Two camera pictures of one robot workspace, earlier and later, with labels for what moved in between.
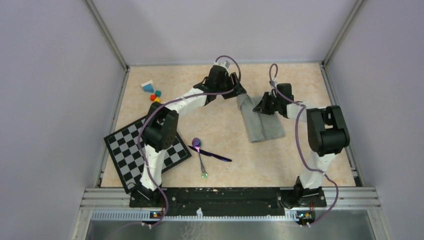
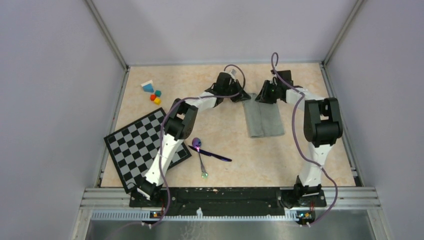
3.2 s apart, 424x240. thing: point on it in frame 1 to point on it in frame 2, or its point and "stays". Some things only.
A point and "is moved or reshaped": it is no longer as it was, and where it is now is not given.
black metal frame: [228, 201] stays
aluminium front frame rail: [353, 204] stays
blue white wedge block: [148, 86] stays
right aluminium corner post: [355, 11] stays
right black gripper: [262, 107] to [263, 97]
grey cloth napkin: [259, 126] is moved or reshaped
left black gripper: [238, 91] to [242, 97]
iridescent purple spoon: [196, 143] stays
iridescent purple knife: [211, 154] stays
